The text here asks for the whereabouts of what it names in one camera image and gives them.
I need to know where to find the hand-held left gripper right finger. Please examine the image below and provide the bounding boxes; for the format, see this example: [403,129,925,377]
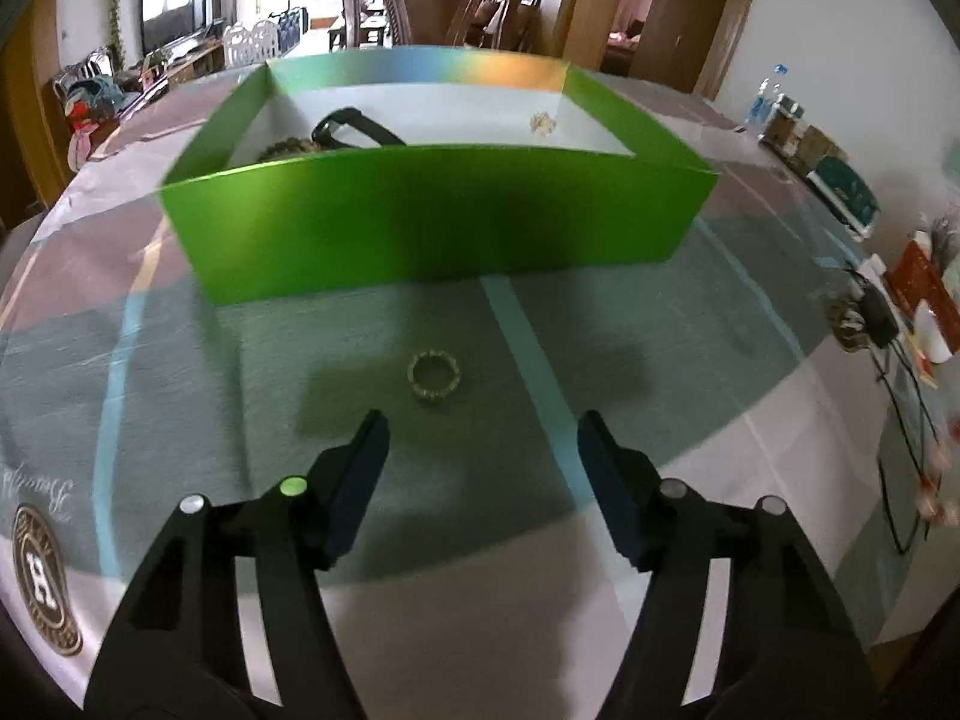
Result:
[576,410,878,720]

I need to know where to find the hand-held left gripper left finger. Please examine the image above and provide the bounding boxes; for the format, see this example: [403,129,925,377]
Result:
[86,409,392,720]

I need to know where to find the brown bead bracelet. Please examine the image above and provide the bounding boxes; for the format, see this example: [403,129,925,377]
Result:
[259,136,331,164]

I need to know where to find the small pale green bead bracelet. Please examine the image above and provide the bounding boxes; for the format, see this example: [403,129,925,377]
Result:
[407,350,461,404]

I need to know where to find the black watch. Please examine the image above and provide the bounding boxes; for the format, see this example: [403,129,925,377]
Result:
[311,108,408,151]

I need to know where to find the green tin box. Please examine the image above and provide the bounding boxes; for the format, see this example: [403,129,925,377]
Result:
[806,154,880,241]

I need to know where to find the green cardboard box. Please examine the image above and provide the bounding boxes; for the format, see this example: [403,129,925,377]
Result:
[159,45,719,307]

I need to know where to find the plaid tablecloth with round logo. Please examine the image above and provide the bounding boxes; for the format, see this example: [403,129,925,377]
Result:
[0,71,960,720]

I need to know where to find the flat screen television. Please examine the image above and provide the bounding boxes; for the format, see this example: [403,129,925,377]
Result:
[140,0,209,53]

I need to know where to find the brown paper box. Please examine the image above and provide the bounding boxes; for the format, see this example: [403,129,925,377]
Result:
[793,126,848,170]

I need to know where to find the pile of clothes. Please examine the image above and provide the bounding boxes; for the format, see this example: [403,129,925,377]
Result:
[64,77,127,170]

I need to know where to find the white baby fence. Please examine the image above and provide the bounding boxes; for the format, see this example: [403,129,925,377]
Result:
[223,19,282,65]

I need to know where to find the orange plastic basket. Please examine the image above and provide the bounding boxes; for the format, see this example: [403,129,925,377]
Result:
[885,240,960,320]

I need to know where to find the glass jar with black lid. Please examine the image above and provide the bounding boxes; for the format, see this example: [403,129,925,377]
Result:
[765,94,807,149]

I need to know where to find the wooden television cabinet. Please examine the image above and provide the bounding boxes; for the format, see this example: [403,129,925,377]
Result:
[161,41,226,85]

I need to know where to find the clear water bottle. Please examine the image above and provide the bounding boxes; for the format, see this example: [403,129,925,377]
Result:
[746,64,788,137]

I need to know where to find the black power adapter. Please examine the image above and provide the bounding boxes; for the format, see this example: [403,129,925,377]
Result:
[855,289,899,350]

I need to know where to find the silver framed chair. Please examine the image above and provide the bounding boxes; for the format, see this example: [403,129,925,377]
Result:
[51,51,151,173]

